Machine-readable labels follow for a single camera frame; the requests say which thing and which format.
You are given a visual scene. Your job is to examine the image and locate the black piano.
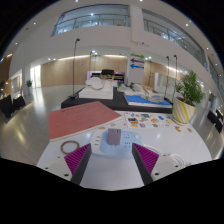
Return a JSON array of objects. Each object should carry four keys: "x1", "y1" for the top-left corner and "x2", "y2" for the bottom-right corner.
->
[{"x1": 90, "y1": 69, "x2": 126, "y2": 84}]

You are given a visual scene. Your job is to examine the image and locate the white architectural model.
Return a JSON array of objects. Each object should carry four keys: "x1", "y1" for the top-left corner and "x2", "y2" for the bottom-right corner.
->
[{"x1": 78, "y1": 75, "x2": 115, "y2": 100}]

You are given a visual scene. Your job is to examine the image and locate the blue arrow sign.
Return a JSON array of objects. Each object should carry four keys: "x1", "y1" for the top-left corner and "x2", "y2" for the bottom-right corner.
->
[{"x1": 129, "y1": 63, "x2": 145, "y2": 70}]

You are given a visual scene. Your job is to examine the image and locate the white coiled cable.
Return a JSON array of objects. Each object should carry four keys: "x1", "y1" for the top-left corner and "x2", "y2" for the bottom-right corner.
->
[{"x1": 141, "y1": 143, "x2": 187, "y2": 168}]

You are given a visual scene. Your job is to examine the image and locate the black display platform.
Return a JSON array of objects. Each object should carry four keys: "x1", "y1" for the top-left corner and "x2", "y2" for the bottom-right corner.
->
[{"x1": 60, "y1": 87, "x2": 174, "y2": 114}]

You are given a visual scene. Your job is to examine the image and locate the palm plant in striped pot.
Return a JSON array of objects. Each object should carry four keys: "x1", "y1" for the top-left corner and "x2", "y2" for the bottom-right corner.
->
[{"x1": 171, "y1": 69, "x2": 206, "y2": 126}]

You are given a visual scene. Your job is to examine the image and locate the brown tape ring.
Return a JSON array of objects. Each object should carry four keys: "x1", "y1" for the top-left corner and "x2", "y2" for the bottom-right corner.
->
[{"x1": 60, "y1": 140, "x2": 81, "y2": 155}]

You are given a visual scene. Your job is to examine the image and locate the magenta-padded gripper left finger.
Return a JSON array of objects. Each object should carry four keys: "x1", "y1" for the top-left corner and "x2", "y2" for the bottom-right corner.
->
[{"x1": 42, "y1": 143, "x2": 93, "y2": 186}]

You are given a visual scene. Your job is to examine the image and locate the group of black chairs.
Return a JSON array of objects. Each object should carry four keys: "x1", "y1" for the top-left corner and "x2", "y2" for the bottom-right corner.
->
[
  {"x1": 0, "y1": 94, "x2": 27, "y2": 118},
  {"x1": 206, "y1": 108, "x2": 224, "y2": 134}
]

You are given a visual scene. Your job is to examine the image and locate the architectural model on blue base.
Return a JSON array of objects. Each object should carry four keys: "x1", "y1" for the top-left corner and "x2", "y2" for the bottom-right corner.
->
[{"x1": 123, "y1": 83, "x2": 173, "y2": 108}]

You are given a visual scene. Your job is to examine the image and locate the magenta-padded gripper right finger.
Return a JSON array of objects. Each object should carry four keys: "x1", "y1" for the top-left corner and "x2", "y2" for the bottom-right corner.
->
[{"x1": 131, "y1": 143, "x2": 184, "y2": 186}]

